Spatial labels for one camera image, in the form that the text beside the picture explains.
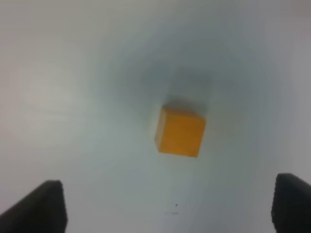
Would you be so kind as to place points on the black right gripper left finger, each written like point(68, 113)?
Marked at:
point(41, 211)

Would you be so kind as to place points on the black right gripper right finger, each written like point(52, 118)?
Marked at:
point(291, 207)

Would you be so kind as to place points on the orange wooden cube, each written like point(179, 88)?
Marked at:
point(179, 132)

